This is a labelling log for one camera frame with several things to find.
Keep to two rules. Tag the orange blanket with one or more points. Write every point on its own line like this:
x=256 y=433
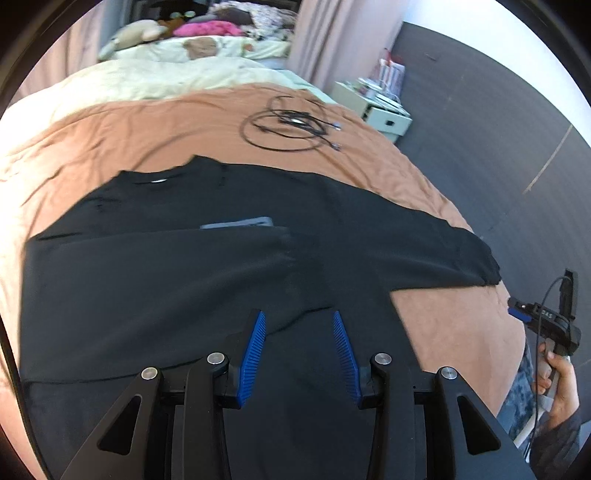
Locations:
x=138 y=134

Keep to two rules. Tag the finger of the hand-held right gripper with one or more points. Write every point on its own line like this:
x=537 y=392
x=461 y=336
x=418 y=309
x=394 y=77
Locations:
x=519 y=310

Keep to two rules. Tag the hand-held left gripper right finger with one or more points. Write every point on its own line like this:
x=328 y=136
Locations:
x=346 y=360

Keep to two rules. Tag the person's right hand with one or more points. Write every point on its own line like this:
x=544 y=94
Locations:
x=563 y=383

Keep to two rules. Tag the black t-shirt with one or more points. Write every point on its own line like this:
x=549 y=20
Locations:
x=184 y=277

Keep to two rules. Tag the cream duvet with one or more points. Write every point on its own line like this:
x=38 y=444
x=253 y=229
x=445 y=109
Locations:
x=138 y=78

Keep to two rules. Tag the beige teddy bear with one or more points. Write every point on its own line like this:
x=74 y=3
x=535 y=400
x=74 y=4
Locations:
x=134 y=37

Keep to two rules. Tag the white nightstand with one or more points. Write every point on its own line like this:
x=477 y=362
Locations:
x=385 y=122

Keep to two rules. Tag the red and white bag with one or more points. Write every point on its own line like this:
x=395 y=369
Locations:
x=392 y=74

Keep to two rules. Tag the person's camouflage pants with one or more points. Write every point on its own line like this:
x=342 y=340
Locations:
x=519 y=401

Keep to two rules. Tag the small brown teddy bear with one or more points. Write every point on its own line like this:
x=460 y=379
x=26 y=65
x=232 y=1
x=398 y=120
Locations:
x=202 y=47

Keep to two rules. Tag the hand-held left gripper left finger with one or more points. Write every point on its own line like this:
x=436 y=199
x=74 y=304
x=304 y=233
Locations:
x=251 y=360

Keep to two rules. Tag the person's right forearm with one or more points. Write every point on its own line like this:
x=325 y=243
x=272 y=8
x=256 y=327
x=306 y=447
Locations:
x=558 y=443

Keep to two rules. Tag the pink cloth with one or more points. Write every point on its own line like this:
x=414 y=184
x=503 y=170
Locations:
x=207 y=28

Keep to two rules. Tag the pink curtain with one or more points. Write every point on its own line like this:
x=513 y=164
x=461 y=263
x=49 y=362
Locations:
x=332 y=41
x=92 y=32

